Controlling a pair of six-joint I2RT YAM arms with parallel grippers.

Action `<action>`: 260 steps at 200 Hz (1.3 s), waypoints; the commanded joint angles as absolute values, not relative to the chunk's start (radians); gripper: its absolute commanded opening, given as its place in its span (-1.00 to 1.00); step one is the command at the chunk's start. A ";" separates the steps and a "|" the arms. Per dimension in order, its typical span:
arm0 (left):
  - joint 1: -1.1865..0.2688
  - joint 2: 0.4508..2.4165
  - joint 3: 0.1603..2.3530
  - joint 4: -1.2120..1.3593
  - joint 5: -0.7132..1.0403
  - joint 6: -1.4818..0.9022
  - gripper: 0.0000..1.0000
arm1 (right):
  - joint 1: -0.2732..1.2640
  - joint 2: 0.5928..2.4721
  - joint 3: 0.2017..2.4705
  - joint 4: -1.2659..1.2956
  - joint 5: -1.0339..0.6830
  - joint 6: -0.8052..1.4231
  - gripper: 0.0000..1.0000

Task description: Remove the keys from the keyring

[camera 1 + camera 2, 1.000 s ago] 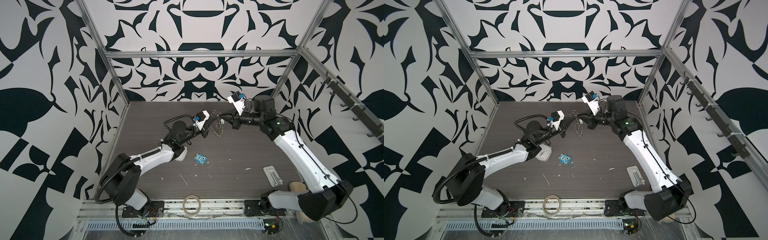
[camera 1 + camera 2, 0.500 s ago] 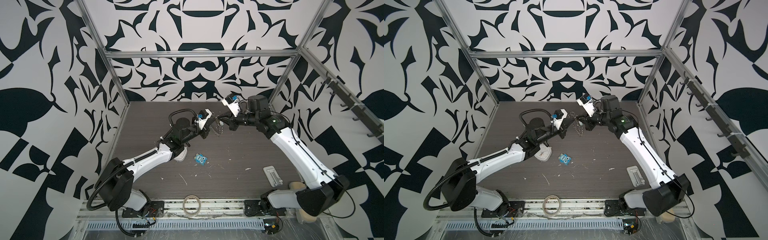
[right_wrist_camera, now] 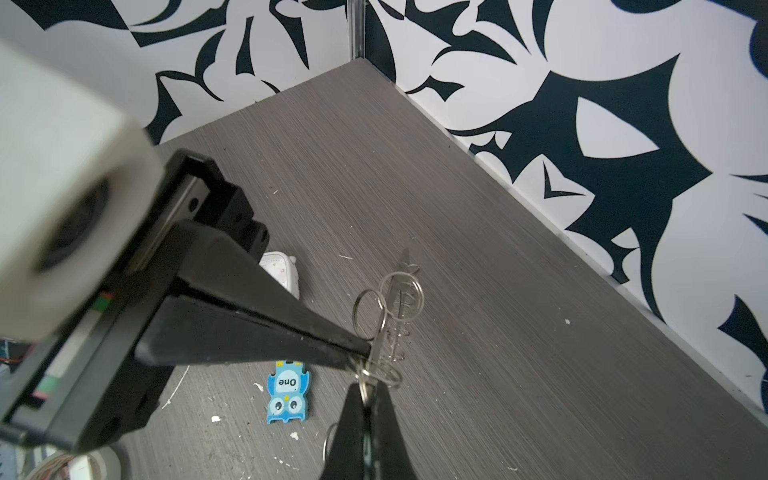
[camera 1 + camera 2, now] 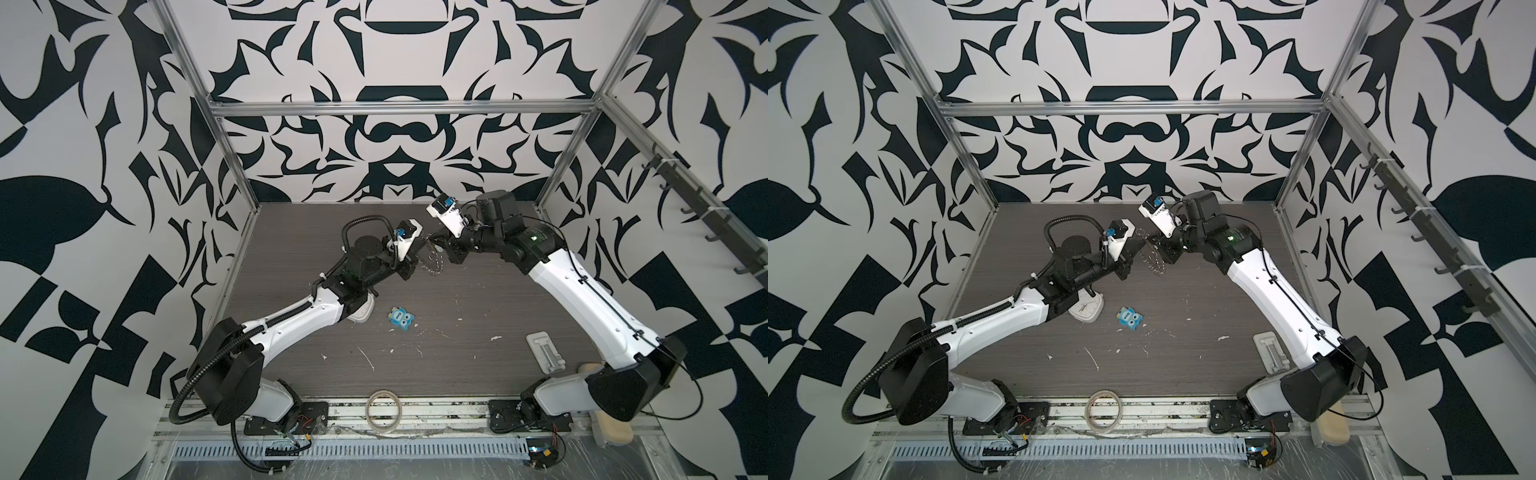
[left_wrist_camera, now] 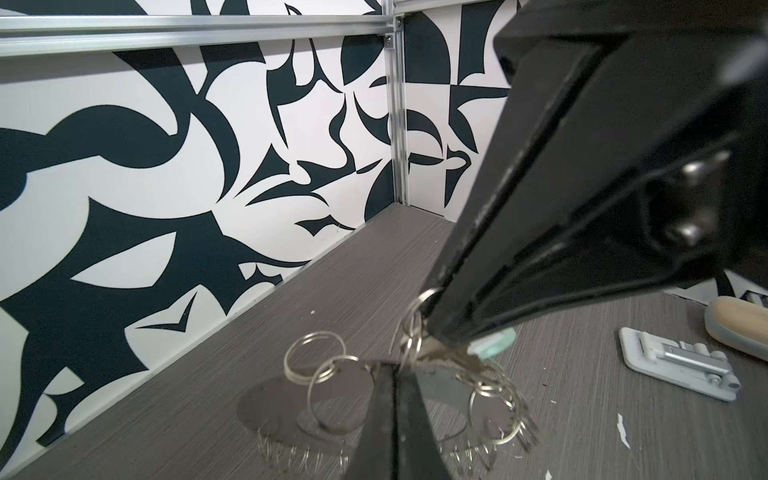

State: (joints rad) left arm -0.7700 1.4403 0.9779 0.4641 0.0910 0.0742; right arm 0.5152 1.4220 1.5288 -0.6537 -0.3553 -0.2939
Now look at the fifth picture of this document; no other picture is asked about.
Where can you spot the mint green key tag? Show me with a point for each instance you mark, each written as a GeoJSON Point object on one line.
{"type": "Point", "coordinates": [490, 346]}

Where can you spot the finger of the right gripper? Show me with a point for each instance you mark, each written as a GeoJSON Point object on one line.
{"type": "Point", "coordinates": [630, 156]}

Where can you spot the white door latch plate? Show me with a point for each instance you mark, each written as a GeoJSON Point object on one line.
{"type": "Point", "coordinates": [691, 366]}

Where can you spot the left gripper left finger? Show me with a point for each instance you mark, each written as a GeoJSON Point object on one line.
{"type": "Point", "coordinates": [374, 457]}

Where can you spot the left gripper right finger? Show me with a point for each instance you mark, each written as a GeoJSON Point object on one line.
{"type": "Point", "coordinates": [417, 454]}

